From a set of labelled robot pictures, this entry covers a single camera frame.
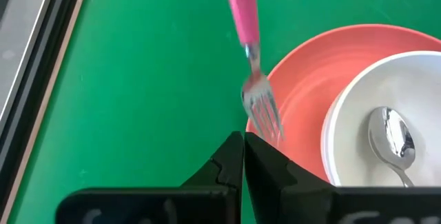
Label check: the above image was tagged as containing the orange round plate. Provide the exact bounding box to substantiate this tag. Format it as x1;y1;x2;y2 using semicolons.
245;23;441;184

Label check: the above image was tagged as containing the cream white bowl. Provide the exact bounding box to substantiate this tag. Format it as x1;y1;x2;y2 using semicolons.
320;50;441;188

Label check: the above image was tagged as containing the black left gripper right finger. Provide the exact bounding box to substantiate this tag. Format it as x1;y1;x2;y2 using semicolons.
243;131;441;224

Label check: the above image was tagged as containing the green table mat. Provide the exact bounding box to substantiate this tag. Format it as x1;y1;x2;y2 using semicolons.
6;0;441;224

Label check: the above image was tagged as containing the pink-handled metal fork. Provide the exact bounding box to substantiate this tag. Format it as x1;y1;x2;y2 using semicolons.
222;0;287;141

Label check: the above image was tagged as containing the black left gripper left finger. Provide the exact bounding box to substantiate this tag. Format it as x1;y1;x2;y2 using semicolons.
54;130;245;224

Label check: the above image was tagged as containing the black metal table frame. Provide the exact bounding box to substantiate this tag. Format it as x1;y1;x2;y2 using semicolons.
0;0;88;215

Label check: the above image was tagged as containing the yellow-handled metal spoon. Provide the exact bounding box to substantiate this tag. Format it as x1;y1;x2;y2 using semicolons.
366;105;418;188

